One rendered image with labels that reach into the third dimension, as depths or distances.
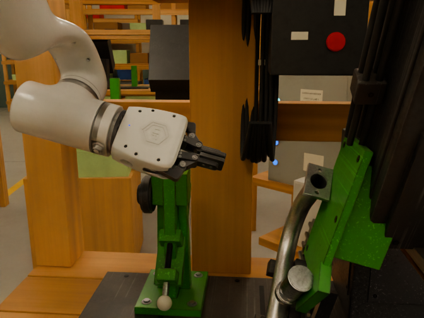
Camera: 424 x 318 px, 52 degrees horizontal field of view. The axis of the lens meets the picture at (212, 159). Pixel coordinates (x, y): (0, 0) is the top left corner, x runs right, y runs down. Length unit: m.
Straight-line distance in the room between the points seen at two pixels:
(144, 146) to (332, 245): 0.31
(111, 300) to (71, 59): 0.49
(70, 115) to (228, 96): 0.38
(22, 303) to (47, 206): 0.22
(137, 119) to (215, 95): 0.29
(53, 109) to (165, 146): 0.18
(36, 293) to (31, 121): 0.47
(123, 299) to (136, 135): 0.40
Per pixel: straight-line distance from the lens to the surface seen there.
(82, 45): 0.71
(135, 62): 7.65
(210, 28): 0.93
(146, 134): 0.67
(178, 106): 1.04
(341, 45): 0.84
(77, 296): 1.02
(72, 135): 0.69
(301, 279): 0.64
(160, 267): 0.87
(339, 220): 0.61
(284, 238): 0.77
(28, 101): 0.71
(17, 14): 0.60
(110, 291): 0.98
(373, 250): 0.65
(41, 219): 1.12
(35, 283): 1.10
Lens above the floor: 1.40
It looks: 14 degrees down
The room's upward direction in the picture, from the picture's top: straight up
